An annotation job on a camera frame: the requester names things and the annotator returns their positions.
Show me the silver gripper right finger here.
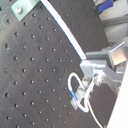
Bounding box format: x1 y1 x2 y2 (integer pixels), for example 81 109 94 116
80 50 121 94

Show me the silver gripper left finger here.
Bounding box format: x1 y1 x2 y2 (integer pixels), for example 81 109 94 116
70 81 94 111

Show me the white cable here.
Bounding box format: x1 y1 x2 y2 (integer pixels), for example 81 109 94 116
40 0 88 61

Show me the black perforated breadboard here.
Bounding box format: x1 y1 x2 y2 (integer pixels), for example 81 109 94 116
0 0 116 128

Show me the blue object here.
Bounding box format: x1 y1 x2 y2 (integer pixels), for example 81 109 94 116
97 0 113 13

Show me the thin white sensor wire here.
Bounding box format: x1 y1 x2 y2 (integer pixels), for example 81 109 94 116
67 73 104 128

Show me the aluminium frame rail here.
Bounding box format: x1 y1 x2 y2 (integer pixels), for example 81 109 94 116
99 13 128 43

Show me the metal corner bracket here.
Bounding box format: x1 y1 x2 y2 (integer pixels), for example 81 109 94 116
11 0 37 21

